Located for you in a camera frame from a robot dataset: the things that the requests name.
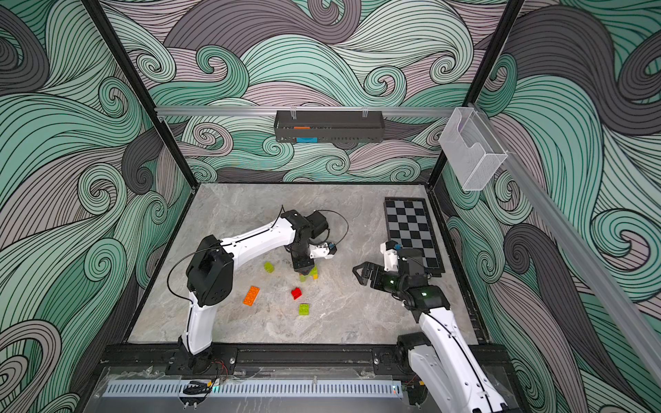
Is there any checkerboard mat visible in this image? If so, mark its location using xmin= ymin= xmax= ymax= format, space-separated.
xmin=384 ymin=197 xmax=445 ymax=278

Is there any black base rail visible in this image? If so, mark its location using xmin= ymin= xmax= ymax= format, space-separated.
xmin=97 ymin=342 xmax=517 ymax=377

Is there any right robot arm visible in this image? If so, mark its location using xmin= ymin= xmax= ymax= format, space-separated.
xmin=352 ymin=241 xmax=510 ymax=412

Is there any large lime 2x4 brick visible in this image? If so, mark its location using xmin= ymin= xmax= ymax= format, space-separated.
xmin=299 ymin=266 xmax=318 ymax=282

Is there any aluminium wall rail back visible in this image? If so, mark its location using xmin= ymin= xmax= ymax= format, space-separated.
xmin=155 ymin=105 xmax=454 ymax=118

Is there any black wall tray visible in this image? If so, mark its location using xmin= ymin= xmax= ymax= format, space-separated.
xmin=274 ymin=111 xmax=386 ymax=144

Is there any white slotted cable duct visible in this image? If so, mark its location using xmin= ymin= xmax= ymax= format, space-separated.
xmin=103 ymin=379 xmax=404 ymax=399

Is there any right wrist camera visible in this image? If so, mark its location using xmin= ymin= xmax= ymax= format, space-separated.
xmin=380 ymin=240 xmax=401 ymax=273

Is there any clear plastic wall bin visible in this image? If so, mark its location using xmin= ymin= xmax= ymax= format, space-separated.
xmin=439 ymin=107 xmax=508 ymax=192

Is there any orange 2x4 brick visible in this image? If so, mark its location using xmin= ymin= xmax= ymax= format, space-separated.
xmin=243 ymin=286 xmax=260 ymax=306

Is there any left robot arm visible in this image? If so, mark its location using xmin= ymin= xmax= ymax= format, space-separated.
xmin=181 ymin=210 xmax=337 ymax=356

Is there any aluminium wall rail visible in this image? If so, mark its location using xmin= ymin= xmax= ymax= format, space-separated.
xmin=468 ymin=103 xmax=660 ymax=383
xmin=155 ymin=105 xmax=454 ymax=118

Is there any aluminium wall rail right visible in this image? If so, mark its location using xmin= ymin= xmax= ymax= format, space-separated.
xmin=468 ymin=103 xmax=660 ymax=383

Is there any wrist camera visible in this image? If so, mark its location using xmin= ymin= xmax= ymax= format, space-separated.
xmin=309 ymin=242 xmax=337 ymax=260
xmin=380 ymin=240 xmax=401 ymax=273

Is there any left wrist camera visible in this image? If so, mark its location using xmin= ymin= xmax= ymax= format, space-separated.
xmin=309 ymin=242 xmax=337 ymax=260

